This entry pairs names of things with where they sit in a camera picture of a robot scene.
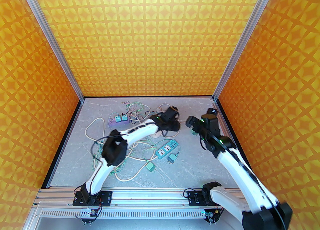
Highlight perforated metal cable tray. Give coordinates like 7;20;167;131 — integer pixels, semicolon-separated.
40;208;267;219

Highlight thick white power cable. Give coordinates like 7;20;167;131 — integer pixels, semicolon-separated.
84;117;110;144

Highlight aluminium frame post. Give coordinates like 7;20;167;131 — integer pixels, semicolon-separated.
212;0;280;101
14;0;85;103

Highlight blue power strip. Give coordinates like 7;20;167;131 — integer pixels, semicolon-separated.
155;141;179;160

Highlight thin white power cable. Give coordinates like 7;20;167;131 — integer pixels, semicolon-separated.
115;146;160;182

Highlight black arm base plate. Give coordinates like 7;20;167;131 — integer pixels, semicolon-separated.
72;190;112;206
187;190;208;207

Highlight tangled green cable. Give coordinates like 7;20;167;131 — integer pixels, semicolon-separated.
91;140;157;174

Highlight purple power strip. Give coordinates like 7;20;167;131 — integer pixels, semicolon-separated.
107;117;130;127

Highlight thin white charging cable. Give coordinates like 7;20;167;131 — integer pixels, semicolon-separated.
149;104;173;114

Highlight green multi-head charging cable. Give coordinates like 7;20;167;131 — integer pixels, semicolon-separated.
125;102;150;114

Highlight aluminium front rail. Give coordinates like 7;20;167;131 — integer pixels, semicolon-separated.
34;188;269;208

